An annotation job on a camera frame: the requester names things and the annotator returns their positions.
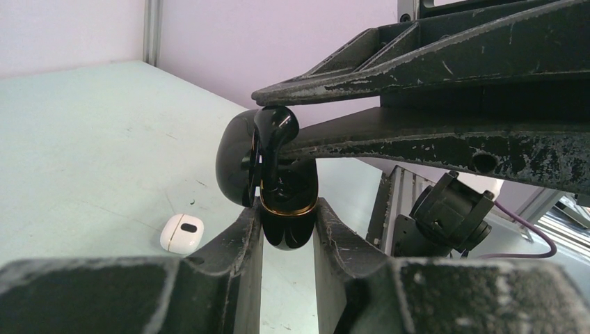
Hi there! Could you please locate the black earbud charging case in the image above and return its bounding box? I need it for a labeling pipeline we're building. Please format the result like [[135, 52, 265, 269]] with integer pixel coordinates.
[[216, 109, 319, 251]]

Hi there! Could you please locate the black earbud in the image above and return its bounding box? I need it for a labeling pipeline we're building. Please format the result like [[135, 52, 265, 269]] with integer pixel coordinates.
[[254, 106, 299, 191]]

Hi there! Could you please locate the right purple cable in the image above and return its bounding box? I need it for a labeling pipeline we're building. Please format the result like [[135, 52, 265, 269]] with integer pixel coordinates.
[[475, 200, 559, 260]]

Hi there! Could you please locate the left aluminium frame post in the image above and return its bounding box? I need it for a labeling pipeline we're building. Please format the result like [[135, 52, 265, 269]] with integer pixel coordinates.
[[142, 0, 164, 67]]

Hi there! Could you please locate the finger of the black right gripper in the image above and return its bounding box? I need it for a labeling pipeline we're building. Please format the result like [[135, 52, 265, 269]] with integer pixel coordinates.
[[281, 107, 589, 194], [252, 1, 589, 106]]

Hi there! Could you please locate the white earbud charging case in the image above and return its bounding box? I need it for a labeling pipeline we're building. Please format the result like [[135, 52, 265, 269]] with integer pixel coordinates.
[[159, 214, 205, 255]]

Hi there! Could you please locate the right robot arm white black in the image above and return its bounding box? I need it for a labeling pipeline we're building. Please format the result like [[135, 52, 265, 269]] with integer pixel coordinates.
[[252, 1, 589, 257]]

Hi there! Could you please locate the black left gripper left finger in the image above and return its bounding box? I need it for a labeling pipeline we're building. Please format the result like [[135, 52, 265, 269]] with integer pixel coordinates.
[[1, 201, 263, 333]]

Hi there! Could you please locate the aluminium extrusion right base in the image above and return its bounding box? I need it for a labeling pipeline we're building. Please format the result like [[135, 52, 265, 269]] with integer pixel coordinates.
[[516, 188, 589, 257]]

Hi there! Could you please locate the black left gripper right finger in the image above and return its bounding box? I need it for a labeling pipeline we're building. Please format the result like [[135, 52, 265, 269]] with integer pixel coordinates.
[[313, 198, 589, 333]]

